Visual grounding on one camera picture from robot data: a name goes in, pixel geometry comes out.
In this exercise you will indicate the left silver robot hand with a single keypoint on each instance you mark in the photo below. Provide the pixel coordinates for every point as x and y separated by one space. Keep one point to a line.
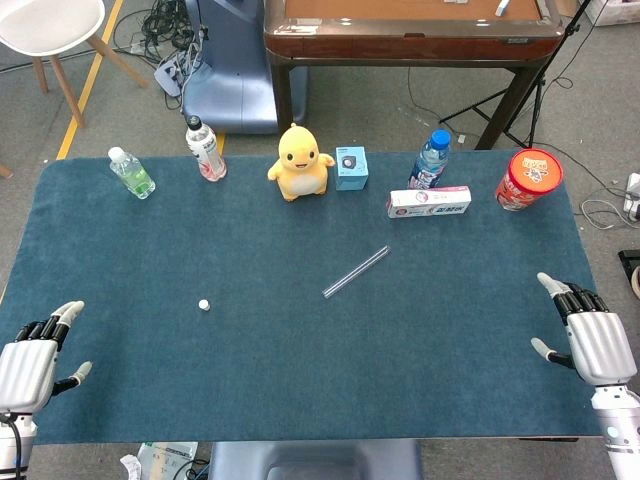
25 365

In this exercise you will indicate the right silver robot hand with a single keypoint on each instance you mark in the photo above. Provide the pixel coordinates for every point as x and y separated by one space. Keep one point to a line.
597 345

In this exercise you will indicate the small white stopper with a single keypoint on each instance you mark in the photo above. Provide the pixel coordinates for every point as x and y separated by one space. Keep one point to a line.
204 305

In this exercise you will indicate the transparent glass test tube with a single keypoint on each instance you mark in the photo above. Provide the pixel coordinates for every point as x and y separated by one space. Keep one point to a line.
356 272

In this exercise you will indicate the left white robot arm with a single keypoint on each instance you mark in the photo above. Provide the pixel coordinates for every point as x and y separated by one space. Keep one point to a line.
27 440

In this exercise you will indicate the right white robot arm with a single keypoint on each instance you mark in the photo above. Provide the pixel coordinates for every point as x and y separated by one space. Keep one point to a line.
615 430

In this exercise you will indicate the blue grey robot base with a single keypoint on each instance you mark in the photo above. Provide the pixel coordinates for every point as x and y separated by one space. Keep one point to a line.
235 75

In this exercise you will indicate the black floor case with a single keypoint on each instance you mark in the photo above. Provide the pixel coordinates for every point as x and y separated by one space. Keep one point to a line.
629 260

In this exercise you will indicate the red snack canister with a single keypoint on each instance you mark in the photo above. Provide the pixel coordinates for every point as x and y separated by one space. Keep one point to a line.
527 180

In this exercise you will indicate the green label water bottle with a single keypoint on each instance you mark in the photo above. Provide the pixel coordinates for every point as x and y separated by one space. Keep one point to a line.
132 175

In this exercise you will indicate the white pink toothpaste box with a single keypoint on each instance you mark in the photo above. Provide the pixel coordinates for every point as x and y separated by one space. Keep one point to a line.
430 202

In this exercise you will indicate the blue cap water bottle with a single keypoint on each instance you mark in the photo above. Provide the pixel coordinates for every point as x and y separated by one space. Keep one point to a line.
430 160

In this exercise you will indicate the blue table mat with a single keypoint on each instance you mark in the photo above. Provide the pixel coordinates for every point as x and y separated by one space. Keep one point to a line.
300 360

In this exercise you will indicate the pink label drink bottle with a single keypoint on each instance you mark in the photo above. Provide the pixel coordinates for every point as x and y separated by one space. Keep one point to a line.
206 150

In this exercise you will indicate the blue grey robot body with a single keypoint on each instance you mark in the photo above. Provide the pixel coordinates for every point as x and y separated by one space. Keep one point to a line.
310 460

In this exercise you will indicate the light blue small box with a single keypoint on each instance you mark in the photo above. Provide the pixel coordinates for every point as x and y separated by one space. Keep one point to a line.
351 170

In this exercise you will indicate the black tripod stand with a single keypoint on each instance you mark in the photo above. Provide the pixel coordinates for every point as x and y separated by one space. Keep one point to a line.
575 24

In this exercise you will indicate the white power strip with plugs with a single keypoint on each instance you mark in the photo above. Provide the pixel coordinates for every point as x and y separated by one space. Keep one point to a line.
170 75

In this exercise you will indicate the yellow plush duck toy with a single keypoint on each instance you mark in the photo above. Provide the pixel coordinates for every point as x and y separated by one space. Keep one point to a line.
300 170

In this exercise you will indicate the white chair wooden legs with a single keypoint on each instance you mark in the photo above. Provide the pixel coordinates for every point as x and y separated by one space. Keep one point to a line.
45 25

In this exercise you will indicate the brown mahjong table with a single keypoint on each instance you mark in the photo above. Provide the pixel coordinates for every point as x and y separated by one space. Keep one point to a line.
400 45

